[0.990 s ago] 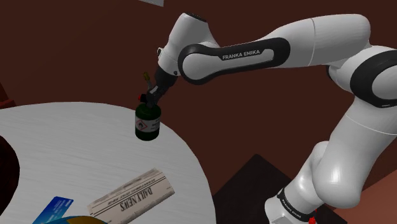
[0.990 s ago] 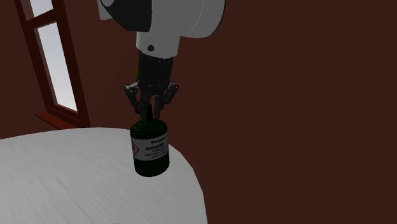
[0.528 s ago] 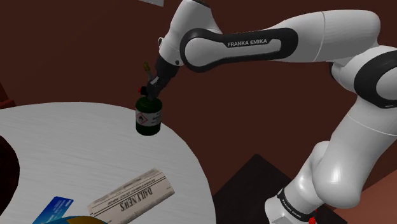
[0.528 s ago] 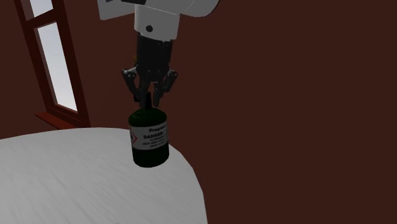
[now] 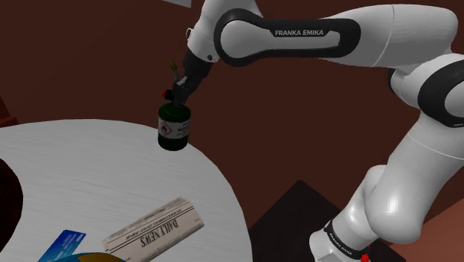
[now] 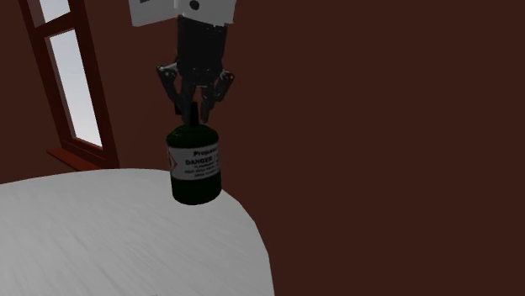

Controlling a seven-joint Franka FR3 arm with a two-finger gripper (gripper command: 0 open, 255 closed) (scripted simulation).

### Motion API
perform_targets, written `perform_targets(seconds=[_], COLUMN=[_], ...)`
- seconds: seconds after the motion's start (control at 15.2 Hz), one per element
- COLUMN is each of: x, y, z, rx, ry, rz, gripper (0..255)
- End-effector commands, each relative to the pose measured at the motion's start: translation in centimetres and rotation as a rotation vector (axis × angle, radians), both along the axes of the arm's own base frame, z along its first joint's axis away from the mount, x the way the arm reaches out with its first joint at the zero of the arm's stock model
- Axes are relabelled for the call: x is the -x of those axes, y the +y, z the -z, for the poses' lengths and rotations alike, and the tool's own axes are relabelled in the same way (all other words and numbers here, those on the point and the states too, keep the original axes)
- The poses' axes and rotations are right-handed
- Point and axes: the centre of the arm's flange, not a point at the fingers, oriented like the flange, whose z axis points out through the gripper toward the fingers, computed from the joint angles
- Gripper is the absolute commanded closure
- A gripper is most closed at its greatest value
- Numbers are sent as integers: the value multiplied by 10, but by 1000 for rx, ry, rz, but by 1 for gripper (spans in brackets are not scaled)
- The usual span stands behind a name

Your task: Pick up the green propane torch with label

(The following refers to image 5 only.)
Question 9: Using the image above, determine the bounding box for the dark green labelled bottle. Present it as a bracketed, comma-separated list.
[157, 102, 192, 152]

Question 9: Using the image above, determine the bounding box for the round white table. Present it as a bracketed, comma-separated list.
[0, 118, 254, 262]

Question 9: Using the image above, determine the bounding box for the folded newspaper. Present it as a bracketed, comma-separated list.
[101, 196, 205, 262]

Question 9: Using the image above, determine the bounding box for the dark robot stand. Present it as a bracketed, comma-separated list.
[248, 179, 407, 262]

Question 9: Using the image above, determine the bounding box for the blue and yellow round object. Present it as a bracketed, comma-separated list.
[54, 252, 126, 262]

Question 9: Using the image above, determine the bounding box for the blue card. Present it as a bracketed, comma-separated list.
[37, 229, 87, 262]

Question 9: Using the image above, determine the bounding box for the dark red rounded object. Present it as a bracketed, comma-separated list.
[0, 158, 25, 252]

